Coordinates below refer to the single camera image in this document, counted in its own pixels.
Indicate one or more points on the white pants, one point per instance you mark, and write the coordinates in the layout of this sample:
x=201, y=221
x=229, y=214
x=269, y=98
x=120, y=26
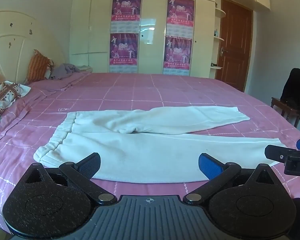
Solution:
x=150, y=152

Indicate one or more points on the cream corner shelf unit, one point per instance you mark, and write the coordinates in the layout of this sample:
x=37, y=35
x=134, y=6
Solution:
x=218, y=38

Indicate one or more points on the wooden chair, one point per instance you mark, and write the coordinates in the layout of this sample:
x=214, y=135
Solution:
x=286, y=106

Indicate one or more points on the bed with pink checked bedspread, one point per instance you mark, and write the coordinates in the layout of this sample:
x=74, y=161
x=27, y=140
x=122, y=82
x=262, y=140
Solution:
x=145, y=90

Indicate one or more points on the black garment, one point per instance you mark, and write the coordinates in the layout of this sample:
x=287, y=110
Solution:
x=296, y=90

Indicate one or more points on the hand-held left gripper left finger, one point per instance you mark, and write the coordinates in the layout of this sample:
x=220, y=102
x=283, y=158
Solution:
x=90, y=164

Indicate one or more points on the grey crumpled cloth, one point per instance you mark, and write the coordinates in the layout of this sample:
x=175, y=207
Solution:
x=63, y=70

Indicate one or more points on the brown wooden door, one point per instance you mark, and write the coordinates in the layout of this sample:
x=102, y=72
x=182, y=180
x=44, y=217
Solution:
x=236, y=45

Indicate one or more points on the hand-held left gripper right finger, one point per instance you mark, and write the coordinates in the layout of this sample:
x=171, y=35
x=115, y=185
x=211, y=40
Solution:
x=210, y=165

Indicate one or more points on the purple wall poster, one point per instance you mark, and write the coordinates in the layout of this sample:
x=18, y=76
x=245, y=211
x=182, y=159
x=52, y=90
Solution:
x=180, y=12
x=178, y=55
x=123, y=50
x=126, y=6

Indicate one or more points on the orange striped pillow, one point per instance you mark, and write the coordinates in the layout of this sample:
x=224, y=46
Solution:
x=37, y=66

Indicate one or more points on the cream headboard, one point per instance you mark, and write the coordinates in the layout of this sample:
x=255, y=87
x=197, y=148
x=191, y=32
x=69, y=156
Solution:
x=17, y=37

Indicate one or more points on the cream wardrobe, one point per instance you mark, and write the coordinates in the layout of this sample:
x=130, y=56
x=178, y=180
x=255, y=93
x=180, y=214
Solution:
x=152, y=42

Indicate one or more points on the white patterned pillow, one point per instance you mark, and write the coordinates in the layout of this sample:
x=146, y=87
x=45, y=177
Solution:
x=5, y=92

